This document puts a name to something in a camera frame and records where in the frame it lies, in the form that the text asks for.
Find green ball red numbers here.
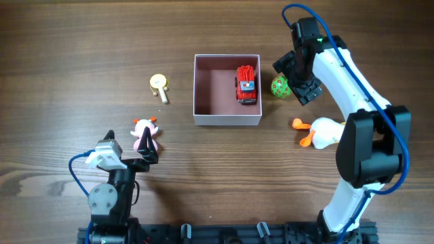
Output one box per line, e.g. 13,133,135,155
271,76,292,98

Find red toy fire truck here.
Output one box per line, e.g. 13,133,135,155
235,65,257,105

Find white duck plush toy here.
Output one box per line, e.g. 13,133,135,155
292,117,346,150

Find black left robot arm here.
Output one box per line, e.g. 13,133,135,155
84,127,159,243

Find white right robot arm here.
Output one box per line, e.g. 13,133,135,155
273,17,411,243

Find pink pig plush toy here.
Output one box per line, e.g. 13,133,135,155
130,117,159,152

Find yellow wooden rattle drum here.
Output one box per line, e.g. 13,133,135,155
149,74,169,104

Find white box pink inside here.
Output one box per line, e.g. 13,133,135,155
193,54,262,126

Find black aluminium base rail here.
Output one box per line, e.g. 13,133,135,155
77,220,378,244

